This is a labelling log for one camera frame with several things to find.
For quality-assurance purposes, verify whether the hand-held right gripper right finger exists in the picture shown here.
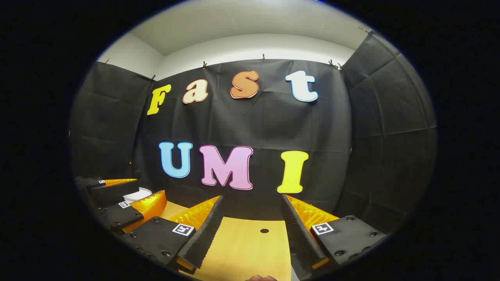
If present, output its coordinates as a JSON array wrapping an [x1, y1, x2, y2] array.
[[280, 194, 387, 280]]

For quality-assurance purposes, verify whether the row of small backdrop clips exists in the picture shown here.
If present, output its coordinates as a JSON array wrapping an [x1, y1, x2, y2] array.
[[102, 27, 373, 80]]

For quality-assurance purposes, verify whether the white ribbed garbage bin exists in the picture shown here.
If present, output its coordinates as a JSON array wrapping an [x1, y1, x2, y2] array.
[[131, 187, 153, 204]]

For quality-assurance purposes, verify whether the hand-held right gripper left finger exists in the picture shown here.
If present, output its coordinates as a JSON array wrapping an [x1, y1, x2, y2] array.
[[117, 195, 225, 274]]

